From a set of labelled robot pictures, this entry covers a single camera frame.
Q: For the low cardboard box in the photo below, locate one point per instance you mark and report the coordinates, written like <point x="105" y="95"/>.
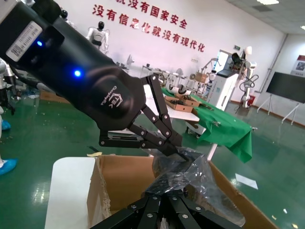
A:
<point x="52" y="95"/>

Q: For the white rounded robot shell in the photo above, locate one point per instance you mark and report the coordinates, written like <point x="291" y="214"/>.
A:
<point x="176" y="86"/>

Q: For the green exit sign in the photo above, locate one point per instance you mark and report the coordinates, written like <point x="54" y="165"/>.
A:
<point x="236" y="47"/>

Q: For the blue shoe cover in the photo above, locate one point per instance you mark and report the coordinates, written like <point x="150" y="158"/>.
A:
<point x="8" y="165"/>
<point x="4" y="125"/>

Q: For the white table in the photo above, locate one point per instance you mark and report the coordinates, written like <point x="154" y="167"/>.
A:
<point x="181" y="115"/>

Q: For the white paper sheet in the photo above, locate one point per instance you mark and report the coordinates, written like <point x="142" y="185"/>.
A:
<point x="246" y="181"/>

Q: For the flat cardboard parts tray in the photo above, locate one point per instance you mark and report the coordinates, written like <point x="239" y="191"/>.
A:
<point x="178" y="106"/>
<point x="190" y="101"/>

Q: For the grey white standing robot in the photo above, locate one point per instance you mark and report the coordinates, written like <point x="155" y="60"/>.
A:
<point x="4" y="76"/>

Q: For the brown cardboard box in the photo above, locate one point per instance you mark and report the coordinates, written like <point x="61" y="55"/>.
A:
<point x="119" y="181"/>

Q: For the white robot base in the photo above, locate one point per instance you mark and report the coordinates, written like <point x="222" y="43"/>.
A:
<point x="196" y="128"/>

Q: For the white machine cabinet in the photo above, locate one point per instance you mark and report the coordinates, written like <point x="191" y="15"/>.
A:
<point x="224" y="81"/>

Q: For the red box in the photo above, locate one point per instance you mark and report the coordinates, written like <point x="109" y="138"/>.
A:
<point x="251" y="100"/>

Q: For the wall poster with grey photos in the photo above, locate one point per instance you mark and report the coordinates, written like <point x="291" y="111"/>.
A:
<point x="299" y="65"/>

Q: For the green tablecloth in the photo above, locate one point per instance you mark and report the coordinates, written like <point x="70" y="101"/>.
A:
<point x="224" y="128"/>

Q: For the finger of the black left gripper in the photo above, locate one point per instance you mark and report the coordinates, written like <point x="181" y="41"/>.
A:
<point x="147" y="140"/>
<point x="164" y="117"/>

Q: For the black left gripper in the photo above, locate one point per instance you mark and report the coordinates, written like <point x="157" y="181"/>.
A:
<point x="71" y="66"/>

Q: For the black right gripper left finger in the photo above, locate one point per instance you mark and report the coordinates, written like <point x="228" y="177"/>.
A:
<point x="143" y="212"/>

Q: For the translucent grey antistatic bag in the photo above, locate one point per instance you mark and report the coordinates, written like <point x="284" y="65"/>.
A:
<point x="202" y="171"/>

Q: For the black display on stand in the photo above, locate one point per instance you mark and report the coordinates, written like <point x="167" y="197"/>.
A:
<point x="286" y="87"/>

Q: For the white black humanoid robot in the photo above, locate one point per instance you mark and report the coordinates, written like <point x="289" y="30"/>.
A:
<point x="97" y="33"/>
<point x="65" y="16"/>

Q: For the ceiling light panel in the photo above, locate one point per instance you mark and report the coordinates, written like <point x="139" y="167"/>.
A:
<point x="303" y="26"/>
<point x="265" y="1"/>

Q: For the silver left camera bracket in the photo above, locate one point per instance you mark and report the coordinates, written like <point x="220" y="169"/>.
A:
<point x="7" y="6"/>

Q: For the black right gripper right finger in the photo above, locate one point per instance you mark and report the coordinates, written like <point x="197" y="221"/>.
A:
<point x="190" y="212"/>

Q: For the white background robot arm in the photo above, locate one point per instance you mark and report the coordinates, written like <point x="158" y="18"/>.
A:
<point x="247" y="71"/>

